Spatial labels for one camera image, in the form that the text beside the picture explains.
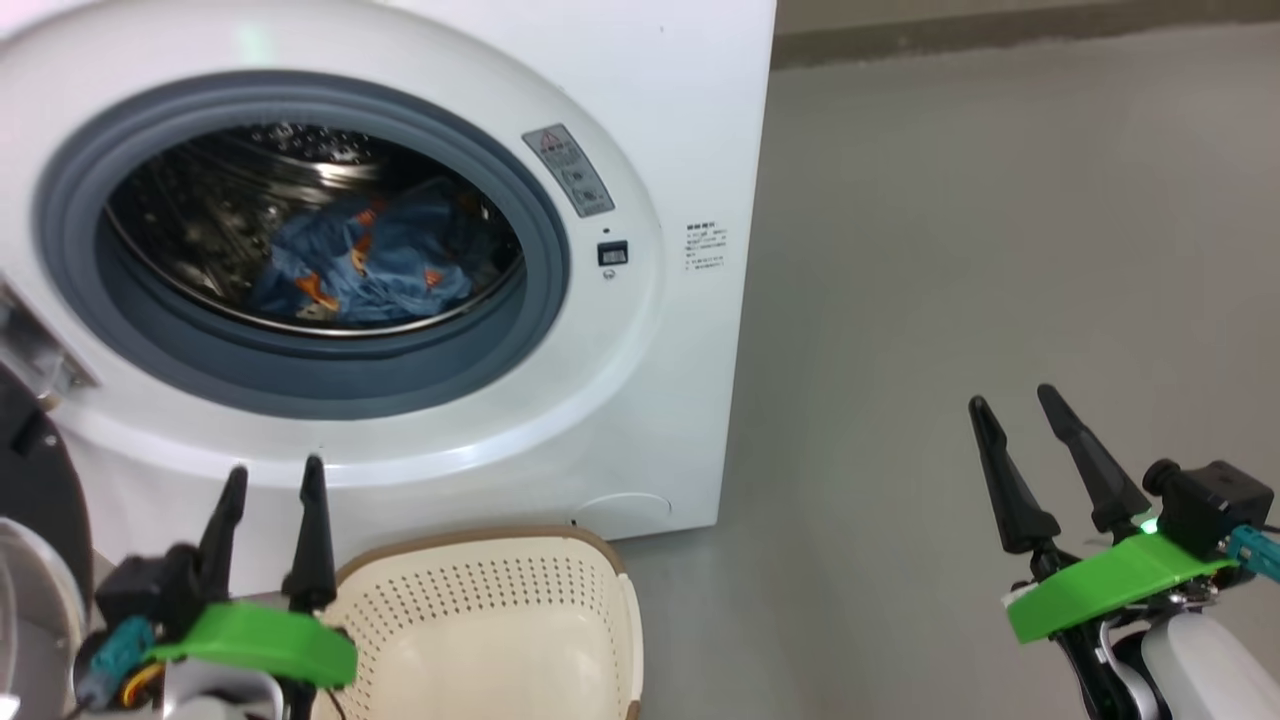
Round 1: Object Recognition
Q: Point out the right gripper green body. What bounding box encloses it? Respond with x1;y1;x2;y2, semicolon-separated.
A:
1005;530;1241;646

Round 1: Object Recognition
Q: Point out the blue cartoon print garment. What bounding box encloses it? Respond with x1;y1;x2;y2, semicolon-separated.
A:
245;205;391;326
350;180;501;321

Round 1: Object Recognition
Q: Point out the white front-load washing machine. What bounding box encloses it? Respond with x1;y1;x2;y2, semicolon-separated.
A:
0;0;778;601

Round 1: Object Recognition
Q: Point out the round white filter cover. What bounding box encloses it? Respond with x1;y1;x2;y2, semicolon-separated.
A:
570;492;673;541

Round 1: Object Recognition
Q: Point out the grey warning sticker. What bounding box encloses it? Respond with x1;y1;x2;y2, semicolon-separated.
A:
522;124;615;218

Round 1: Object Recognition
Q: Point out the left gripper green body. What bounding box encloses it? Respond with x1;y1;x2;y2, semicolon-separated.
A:
140;600;359;689

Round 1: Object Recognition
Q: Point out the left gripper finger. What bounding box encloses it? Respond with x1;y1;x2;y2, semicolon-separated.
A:
195;465;249;603
283;455;338;613

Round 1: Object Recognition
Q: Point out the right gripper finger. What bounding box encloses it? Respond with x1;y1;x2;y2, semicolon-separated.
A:
968;396;1063;556
1037;384;1153;536

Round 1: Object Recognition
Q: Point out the teal cable connector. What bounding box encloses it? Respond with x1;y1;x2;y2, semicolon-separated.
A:
1225;525;1280;586
75;615;156;706

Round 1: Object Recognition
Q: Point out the printed text label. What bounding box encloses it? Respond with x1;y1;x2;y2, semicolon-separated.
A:
685;222;728;273

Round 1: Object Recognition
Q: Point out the cream perforated laundry basket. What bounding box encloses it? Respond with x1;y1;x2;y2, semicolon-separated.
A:
310;527;643;720

